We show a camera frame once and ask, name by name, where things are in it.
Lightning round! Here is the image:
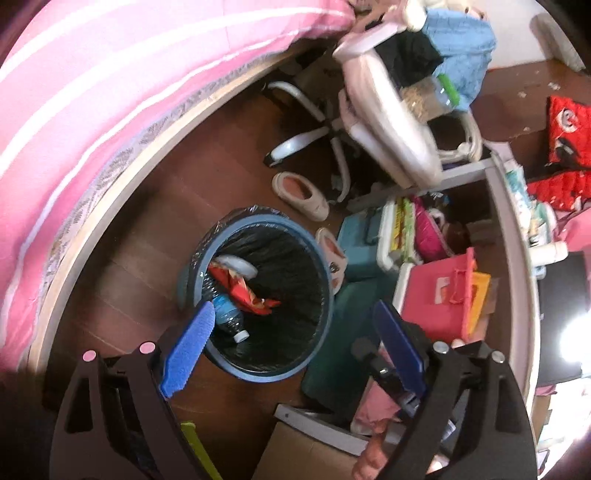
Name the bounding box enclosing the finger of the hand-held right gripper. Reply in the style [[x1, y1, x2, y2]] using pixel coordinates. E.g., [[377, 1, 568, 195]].
[[352, 339, 419, 416]]

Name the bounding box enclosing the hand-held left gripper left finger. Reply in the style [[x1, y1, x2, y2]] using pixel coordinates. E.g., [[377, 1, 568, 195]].
[[51, 301, 218, 480]]

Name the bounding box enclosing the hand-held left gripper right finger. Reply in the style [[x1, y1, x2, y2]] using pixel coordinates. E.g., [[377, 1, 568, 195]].
[[373, 301, 540, 480]]

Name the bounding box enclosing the blue bin with black liner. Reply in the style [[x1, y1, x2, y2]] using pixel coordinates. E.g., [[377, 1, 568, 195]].
[[178, 206, 335, 384]]

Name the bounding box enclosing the person's right hand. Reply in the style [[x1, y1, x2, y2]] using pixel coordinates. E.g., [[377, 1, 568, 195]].
[[352, 415, 394, 480]]

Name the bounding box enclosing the dark green box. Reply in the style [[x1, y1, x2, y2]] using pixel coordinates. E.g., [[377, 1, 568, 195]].
[[300, 281, 384, 416]]

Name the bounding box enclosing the pink cloth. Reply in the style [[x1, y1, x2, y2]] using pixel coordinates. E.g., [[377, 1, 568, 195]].
[[353, 383, 402, 435]]

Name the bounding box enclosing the clear plastic water bottle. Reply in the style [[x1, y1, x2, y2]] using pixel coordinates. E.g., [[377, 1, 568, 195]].
[[203, 277, 250, 343]]

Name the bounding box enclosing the pink storage box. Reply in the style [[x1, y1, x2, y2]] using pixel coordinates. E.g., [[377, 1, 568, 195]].
[[392, 247, 492, 344]]

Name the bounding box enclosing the orange snack wrapper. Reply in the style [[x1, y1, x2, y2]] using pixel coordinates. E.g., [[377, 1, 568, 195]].
[[208, 263, 281, 315]]

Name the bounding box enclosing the white round lid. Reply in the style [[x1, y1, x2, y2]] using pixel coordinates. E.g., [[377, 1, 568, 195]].
[[212, 255, 258, 280]]

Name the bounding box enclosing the yellow-green plastic strip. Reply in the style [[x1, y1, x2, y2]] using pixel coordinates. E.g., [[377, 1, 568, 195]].
[[180, 420, 222, 480]]

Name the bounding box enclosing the white storage crate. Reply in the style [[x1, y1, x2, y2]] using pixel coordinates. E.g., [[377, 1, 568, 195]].
[[376, 196, 455, 273]]

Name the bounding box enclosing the pink slipper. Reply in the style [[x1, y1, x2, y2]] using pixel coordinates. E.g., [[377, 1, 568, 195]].
[[271, 172, 329, 221], [315, 227, 348, 291]]

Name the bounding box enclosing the teal box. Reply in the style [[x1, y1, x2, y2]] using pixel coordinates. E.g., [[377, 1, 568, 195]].
[[337, 210, 393, 282]]

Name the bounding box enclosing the cardboard box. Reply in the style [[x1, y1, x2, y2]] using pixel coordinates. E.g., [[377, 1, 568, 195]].
[[252, 404, 370, 480]]

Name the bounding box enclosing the white desk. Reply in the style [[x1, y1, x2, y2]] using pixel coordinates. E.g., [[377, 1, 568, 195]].
[[438, 152, 541, 416]]

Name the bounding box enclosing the black monitor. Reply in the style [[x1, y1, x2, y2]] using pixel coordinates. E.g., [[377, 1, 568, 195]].
[[538, 253, 591, 384]]

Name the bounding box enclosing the white bottle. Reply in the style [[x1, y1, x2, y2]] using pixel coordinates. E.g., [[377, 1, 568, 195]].
[[531, 241, 570, 267]]

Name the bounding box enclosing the printed paper pack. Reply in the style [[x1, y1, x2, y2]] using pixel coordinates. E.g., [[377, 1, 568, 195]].
[[503, 159, 536, 222]]

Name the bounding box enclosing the white office chair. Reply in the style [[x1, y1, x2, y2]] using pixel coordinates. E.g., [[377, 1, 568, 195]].
[[263, 14, 483, 204]]

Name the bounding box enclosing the pink striped bed sheet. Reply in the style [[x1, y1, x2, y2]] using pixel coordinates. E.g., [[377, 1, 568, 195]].
[[0, 0, 356, 370]]

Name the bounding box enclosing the clear jar with green lid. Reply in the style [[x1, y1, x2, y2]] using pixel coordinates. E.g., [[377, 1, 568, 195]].
[[399, 74, 462, 123]]

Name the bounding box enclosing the red printed cushion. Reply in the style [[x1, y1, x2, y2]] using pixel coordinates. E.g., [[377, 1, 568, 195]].
[[526, 95, 591, 213]]

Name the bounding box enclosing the black cloth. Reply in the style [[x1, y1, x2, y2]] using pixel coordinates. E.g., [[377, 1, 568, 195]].
[[379, 32, 444, 88]]

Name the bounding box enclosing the blue knitted cloth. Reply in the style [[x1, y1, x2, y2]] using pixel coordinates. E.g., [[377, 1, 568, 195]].
[[425, 7, 497, 112]]

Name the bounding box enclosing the light wooden bed frame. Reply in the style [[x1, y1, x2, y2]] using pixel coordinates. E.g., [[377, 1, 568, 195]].
[[28, 44, 305, 374]]

